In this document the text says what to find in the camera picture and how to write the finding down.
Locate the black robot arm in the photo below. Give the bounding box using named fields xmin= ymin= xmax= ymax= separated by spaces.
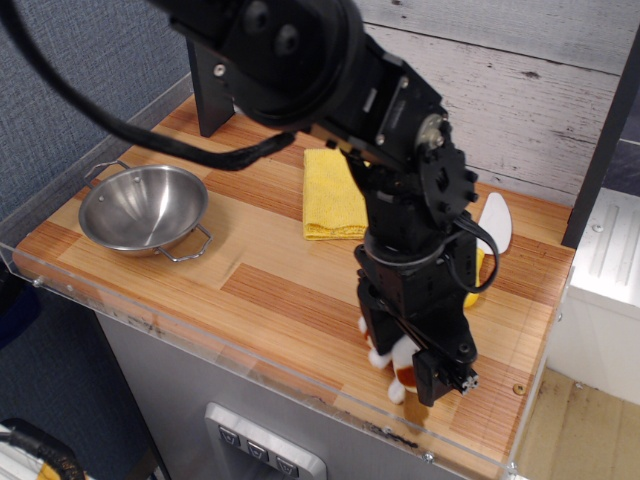
xmin=161 ymin=1 xmax=479 ymax=406

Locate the silver button control panel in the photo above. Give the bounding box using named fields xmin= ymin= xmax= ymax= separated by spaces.
xmin=204 ymin=402 xmax=328 ymax=479

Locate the white and brown plush toy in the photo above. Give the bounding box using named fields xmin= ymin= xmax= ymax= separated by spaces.
xmin=358 ymin=316 xmax=419 ymax=405

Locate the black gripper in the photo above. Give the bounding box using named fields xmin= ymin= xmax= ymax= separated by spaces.
xmin=355 ymin=230 xmax=479 ymax=406

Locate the silver toy kitchen cabinet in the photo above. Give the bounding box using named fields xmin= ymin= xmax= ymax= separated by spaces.
xmin=97 ymin=312 xmax=466 ymax=480

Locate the black vertical post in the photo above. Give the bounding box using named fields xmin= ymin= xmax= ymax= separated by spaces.
xmin=561 ymin=31 xmax=639 ymax=249
xmin=186 ymin=40 xmax=235 ymax=138

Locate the white side shelf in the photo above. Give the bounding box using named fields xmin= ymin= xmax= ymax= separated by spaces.
xmin=547 ymin=188 xmax=639 ymax=404

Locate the stainless steel bowl with handles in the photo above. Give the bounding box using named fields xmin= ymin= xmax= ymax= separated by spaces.
xmin=78 ymin=160 xmax=213 ymax=263

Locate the black vertical post right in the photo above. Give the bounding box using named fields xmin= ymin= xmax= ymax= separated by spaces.
xmin=561 ymin=31 xmax=639 ymax=249

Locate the black vertical post left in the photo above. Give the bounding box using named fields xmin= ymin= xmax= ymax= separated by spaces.
xmin=186 ymin=40 xmax=235 ymax=138

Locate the yellow handled white knife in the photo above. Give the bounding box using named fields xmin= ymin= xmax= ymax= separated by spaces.
xmin=476 ymin=192 xmax=512 ymax=286

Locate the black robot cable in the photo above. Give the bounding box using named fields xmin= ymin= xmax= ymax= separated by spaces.
xmin=0 ymin=0 xmax=296 ymax=172

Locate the folded yellow cloth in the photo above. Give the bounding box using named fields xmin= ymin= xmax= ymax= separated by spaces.
xmin=302 ymin=149 xmax=368 ymax=241

